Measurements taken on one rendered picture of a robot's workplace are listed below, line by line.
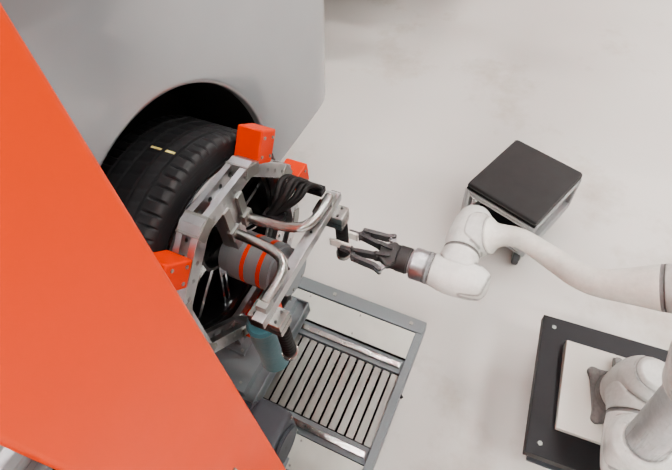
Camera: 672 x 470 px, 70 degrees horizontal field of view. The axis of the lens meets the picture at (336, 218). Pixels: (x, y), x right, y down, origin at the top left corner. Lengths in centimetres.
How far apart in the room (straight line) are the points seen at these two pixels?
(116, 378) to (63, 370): 6
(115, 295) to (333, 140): 259
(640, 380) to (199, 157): 132
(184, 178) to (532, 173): 163
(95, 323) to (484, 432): 180
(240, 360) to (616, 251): 179
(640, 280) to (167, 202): 102
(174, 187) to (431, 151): 195
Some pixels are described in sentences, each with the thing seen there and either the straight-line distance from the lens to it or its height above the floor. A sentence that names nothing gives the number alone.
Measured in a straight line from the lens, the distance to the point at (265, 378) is 194.
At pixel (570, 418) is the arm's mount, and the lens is 182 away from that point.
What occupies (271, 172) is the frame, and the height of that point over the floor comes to 102.
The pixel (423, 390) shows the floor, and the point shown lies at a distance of 208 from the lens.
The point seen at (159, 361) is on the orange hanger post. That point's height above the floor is 153.
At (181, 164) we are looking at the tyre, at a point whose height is 118.
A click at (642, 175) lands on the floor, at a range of 306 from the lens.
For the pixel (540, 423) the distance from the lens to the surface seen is 181.
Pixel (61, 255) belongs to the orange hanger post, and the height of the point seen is 171.
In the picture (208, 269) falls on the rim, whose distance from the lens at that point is 143.
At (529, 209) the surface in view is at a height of 34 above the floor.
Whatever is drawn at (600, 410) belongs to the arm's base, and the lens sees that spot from 183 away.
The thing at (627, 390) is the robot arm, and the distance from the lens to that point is 166.
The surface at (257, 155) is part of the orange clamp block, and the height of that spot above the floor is 111.
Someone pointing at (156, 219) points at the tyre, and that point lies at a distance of 114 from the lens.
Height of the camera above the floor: 195
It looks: 51 degrees down
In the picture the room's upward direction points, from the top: 5 degrees counter-clockwise
